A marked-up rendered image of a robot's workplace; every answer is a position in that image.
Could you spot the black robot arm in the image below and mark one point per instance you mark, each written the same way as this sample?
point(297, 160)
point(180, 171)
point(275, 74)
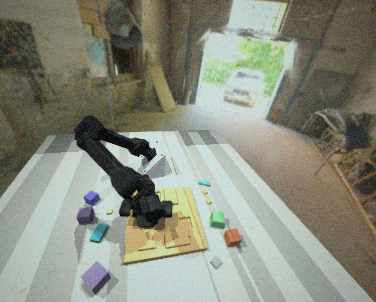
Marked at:
point(124, 179)

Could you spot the teal square block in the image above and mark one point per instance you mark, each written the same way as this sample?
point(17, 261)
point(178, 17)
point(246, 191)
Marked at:
point(98, 233)

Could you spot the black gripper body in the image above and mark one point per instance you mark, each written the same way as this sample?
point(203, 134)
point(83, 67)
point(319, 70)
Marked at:
point(125, 209)

